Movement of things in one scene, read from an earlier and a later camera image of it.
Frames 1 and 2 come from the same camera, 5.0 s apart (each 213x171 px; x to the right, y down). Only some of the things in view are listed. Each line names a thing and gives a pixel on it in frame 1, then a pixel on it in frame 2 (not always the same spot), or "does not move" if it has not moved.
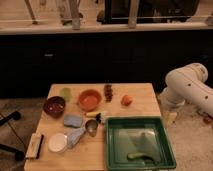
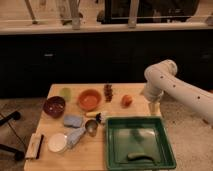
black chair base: (8, 150) does not move
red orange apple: (126, 100) does not move
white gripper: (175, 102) to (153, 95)
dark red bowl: (54, 106) does not move
